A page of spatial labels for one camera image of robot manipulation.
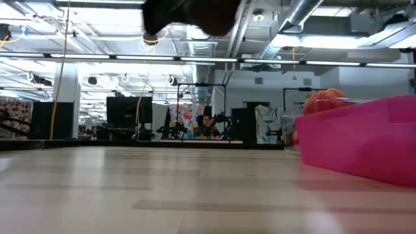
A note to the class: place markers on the pink-red plastic bin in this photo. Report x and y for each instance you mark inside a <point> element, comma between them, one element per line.
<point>364,143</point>

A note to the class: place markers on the colourful floral curtain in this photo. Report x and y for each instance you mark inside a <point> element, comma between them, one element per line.
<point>187,113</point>

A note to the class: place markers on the white patterned cloth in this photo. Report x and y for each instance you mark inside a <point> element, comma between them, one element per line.
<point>268,123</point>

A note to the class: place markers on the background black robot arm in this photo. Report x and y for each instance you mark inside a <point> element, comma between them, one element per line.
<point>229,122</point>

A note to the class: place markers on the black stand frame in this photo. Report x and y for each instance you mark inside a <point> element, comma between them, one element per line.
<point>201,85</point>
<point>305,89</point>

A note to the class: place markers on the orange toy tomato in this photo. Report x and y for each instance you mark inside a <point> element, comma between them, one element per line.
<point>325,101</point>

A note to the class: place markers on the person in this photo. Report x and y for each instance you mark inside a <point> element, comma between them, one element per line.
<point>207,125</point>

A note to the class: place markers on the silver ventilation duct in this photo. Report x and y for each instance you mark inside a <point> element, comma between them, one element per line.
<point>299,13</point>

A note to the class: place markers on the floral patterned panel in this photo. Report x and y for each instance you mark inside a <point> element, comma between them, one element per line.
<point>18,109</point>

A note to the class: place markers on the round white ceiling fixture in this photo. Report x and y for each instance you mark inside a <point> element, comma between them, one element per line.
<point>258,17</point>

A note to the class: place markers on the black partition panel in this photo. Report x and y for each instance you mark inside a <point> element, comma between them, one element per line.
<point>52,120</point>

